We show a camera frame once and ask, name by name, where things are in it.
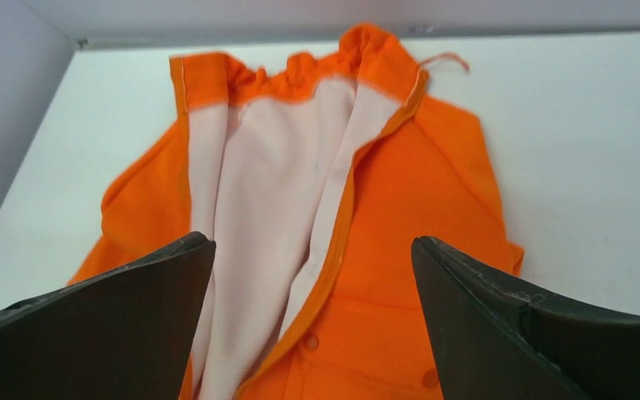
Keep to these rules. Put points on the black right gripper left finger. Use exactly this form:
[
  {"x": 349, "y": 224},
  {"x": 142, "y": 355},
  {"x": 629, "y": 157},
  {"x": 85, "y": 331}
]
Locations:
[{"x": 124, "y": 334}]

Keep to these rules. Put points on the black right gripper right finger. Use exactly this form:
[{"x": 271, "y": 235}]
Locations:
[{"x": 497, "y": 336}]

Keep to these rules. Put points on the orange zip-up jacket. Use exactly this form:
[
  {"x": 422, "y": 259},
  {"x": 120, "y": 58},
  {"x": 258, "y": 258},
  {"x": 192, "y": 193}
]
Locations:
[{"x": 313, "y": 183}]

